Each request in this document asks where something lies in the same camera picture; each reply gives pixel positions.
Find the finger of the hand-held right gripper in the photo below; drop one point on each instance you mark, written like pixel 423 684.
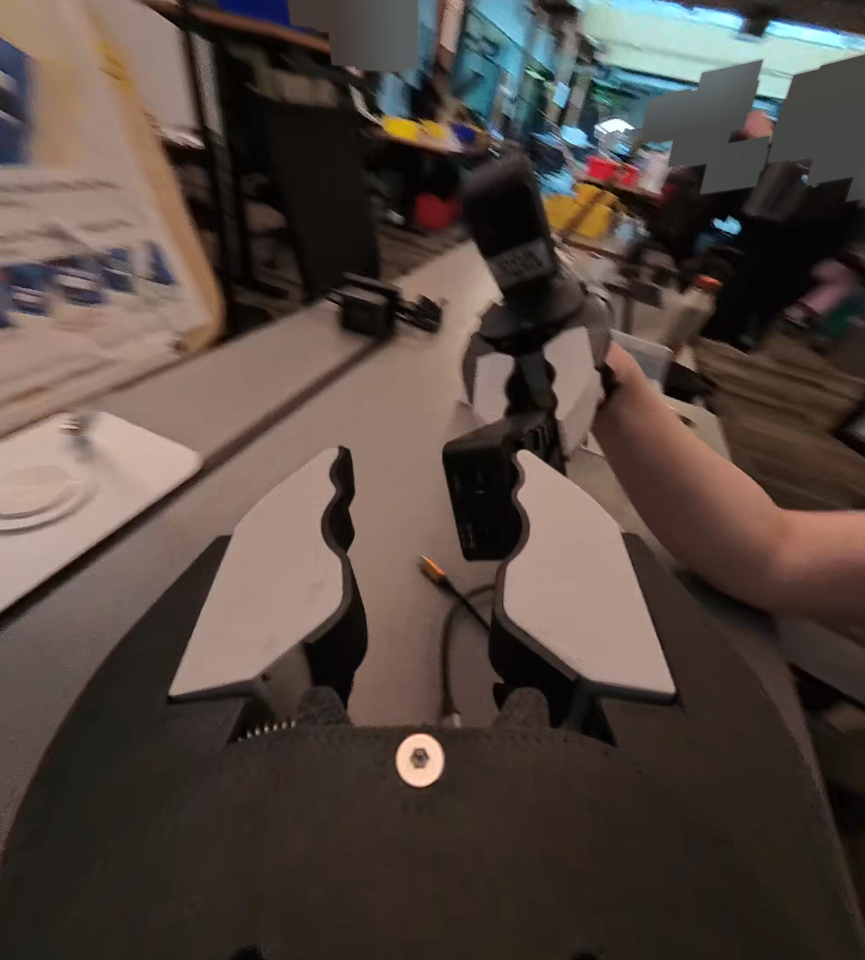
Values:
pixel 489 382
pixel 579 390

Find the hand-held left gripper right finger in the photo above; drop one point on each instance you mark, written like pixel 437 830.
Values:
pixel 575 592

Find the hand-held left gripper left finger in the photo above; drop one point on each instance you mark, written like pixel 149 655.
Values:
pixel 267 592

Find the clear plastic bin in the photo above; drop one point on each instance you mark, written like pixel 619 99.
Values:
pixel 646 356

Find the black power adapter block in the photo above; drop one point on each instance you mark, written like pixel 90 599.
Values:
pixel 481 495

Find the person's right forearm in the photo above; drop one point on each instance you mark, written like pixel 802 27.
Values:
pixel 740 525

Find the yellow storage bin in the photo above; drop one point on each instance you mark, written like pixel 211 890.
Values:
pixel 582 210
pixel 410 129

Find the red storage bin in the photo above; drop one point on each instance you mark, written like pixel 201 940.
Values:
pixel 436 210
pixel 612 171

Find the white bottle orange cap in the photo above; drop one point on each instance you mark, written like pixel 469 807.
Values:
pixel 695 315

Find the black power adapter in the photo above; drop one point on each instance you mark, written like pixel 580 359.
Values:
pixel 366 306

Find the white stand base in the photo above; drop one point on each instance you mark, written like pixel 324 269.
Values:
pixel 125 480

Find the black standing panel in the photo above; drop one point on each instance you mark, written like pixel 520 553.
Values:
pixel 312 187

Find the wooden display board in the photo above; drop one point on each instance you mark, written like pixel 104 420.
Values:
pixel 177 247

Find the printed instruction sheet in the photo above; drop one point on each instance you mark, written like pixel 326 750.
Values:
pixel 50 210

